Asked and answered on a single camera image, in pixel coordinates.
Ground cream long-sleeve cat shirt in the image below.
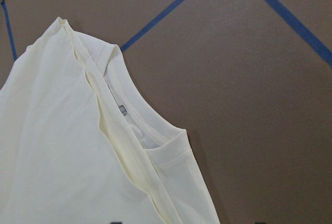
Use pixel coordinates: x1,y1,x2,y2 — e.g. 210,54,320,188
1,18,219,223

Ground blue tape grid lines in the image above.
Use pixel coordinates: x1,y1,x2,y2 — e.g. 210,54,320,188
1,0,331,66

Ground brown paper table cover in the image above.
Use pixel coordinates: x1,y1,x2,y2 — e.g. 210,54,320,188
5,0,331,223

